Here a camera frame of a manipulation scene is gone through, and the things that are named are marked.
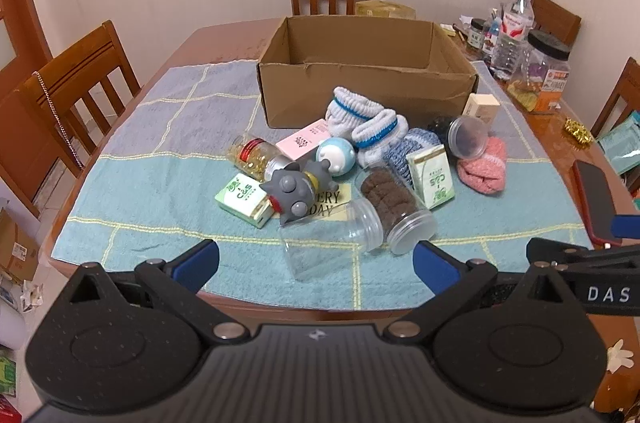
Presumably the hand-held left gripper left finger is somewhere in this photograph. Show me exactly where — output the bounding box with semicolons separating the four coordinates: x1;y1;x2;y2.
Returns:
65;239;251;346

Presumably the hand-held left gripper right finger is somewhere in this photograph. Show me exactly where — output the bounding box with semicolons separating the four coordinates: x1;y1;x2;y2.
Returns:
389;240;576;345

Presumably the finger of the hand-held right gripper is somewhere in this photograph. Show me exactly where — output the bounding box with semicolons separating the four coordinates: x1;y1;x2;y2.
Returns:
611;214;640;246
526;237;593;274

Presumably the green tissue packet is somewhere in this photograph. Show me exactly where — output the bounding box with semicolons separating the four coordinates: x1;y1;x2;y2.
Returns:
214;172;275;229
405;145;456;209

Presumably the clear jar of brown cookies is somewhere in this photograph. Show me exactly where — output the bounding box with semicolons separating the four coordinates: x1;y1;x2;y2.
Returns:
354;167;439;255

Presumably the pink knitted sock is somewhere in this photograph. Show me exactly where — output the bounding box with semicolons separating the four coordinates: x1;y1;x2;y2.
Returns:
456;136;508;196

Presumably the clear plastic jar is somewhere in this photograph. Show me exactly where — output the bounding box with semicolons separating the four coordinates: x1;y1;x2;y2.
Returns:
279;197;384;282

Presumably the grey cat toy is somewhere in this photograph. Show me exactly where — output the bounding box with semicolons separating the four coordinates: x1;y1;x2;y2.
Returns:
258;160;321;229

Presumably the blue mottled knitted sock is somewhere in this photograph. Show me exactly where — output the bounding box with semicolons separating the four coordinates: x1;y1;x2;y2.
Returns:
384;128;442;190

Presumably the capsule jar with gold lid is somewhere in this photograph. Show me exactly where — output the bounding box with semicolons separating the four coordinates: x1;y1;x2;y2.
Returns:
226;137;295;182

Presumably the dark-filled jar with clear lid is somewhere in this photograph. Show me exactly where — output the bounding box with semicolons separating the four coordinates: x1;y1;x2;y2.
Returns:
429;115;489;160

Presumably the white blue knitted sock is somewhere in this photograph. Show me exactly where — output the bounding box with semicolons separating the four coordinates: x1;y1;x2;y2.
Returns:
327;86;387;138
351;109;410;168

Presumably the blue white round toy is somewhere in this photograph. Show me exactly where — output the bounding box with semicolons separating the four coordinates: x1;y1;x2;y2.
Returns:
314;136;359;178

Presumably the pink carton box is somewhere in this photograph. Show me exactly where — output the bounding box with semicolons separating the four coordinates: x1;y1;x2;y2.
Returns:
275;120;334;162

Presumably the cream carton box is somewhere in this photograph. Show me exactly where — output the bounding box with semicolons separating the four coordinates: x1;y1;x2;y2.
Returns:
462;93;501;124

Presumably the brown cardboard box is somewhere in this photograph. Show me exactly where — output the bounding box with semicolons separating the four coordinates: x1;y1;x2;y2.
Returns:
256;16;480;130

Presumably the phone in red case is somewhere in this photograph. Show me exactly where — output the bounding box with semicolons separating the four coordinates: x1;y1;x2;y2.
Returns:
569;160;624;249

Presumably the teal packet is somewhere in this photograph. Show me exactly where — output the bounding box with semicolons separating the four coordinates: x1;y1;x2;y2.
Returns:
597;112;640;196

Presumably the blue green checked towel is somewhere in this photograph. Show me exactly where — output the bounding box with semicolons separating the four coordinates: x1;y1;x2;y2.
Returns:
50;60;596;311

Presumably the gold ornament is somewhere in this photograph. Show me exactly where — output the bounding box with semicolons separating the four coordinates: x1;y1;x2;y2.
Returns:
562;118;594;146

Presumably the yellow snack packet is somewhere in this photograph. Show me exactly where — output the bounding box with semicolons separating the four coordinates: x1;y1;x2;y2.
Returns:
507;81;544;112

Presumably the cardboard box on floor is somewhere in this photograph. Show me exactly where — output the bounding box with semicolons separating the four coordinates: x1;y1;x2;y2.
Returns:
0;207;39;285

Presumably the clear jar with black lid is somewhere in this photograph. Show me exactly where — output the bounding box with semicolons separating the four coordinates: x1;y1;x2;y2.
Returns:
519;30;571;114

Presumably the clear water bottle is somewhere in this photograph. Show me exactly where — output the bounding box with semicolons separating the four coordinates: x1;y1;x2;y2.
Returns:
492;0;535;82

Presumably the small blue bottle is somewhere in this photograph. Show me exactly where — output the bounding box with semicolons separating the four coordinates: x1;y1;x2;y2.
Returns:
482;17;501;56

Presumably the small jar with dark lid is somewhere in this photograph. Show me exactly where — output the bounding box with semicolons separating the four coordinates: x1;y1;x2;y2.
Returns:
467;18;487;52

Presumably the gold tissue box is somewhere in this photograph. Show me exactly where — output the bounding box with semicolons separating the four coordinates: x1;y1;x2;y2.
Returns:
354;0;417;20

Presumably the metal chain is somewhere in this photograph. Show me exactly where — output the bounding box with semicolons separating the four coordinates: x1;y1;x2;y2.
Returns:
32;72;84;167

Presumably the wooden chair with chain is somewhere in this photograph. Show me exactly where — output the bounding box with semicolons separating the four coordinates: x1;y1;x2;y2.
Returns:
0;20;144;217

